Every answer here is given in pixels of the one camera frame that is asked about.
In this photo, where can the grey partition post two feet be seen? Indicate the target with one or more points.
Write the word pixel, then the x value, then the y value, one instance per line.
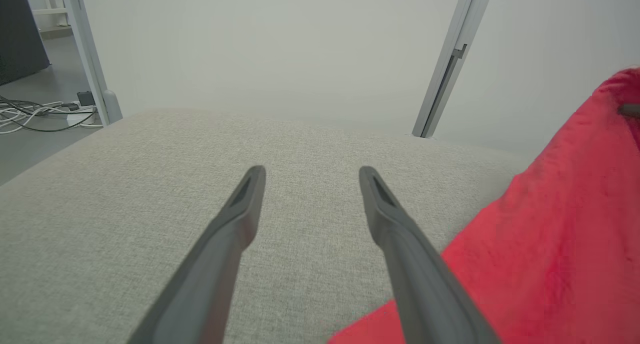
pixel 465 23

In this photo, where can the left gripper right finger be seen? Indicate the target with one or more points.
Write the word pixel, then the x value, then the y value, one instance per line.
pixel 420 294

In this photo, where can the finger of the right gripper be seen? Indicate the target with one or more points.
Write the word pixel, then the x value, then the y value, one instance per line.
pixel 631 109

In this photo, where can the white power strip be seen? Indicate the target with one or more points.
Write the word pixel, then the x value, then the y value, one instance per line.
pixel 80 117

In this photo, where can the black power adapter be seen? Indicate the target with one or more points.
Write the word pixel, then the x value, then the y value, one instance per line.
pixel 86 98

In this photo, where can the red shirt white sleeves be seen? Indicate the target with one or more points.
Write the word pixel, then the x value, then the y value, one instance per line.
pixel 560 244

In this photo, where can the grey partition end post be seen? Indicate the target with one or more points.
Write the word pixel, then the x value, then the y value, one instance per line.
pixel 87 48

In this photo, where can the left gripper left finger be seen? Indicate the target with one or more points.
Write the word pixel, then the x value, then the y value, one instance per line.
pixel 210 284

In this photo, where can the white shelf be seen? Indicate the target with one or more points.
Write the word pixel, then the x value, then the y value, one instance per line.
pixel 50 11

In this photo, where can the dark grey cabinet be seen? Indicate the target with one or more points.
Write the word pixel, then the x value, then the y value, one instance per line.
pixel 20 38

